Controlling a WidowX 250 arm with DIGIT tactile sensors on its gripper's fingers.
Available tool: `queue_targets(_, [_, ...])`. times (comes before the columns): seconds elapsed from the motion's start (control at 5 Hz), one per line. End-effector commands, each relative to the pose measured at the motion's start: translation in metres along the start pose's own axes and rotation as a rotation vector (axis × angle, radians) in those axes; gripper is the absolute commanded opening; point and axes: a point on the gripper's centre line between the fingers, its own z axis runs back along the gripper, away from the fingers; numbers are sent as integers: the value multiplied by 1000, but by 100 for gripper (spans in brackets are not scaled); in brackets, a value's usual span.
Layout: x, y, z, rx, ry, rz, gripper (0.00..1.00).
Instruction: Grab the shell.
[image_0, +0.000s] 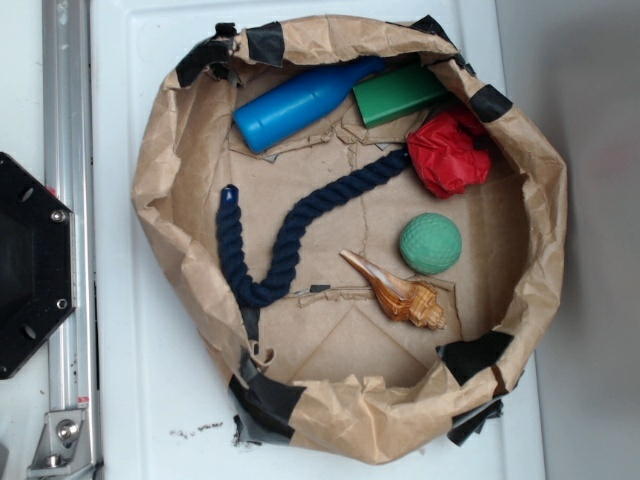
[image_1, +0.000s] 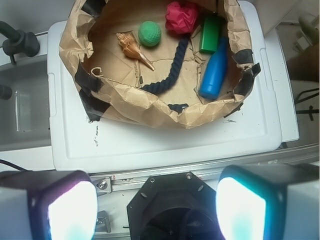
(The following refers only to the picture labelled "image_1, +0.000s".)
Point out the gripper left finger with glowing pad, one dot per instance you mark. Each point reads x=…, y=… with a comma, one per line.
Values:
x=47, y=205

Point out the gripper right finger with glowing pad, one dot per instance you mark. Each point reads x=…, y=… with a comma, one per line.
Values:
x=269, y=202

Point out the orange spiral sea shell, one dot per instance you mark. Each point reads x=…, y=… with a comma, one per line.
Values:
x=131, y=49

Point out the white plastic bin lid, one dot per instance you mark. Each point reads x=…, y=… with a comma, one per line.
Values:
x=110, y=145

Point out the clear plastic container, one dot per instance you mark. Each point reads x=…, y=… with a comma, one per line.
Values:
x=24, y=104

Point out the blue plastic bottle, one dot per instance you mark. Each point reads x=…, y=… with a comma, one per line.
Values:
x=215, y=72

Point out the crumpled brown paper bag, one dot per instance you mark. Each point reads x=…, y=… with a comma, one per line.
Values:
x=110, y=84

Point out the green rectangular block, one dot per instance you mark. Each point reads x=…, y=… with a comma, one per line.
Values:
x=210, y=34

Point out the green dimpled ball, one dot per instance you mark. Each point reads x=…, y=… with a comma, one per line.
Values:
x=149, y=33

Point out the crumpled red paper ball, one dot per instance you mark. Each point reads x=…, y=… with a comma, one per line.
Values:
x=181, y=18

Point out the aluminium frame rail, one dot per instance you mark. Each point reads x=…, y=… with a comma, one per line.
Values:
x=207, y=170

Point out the black octagonal mount plate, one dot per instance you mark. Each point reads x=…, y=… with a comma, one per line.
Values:
x=176, y=206

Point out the black knob handle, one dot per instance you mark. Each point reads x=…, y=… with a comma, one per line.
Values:
x=18, y=41

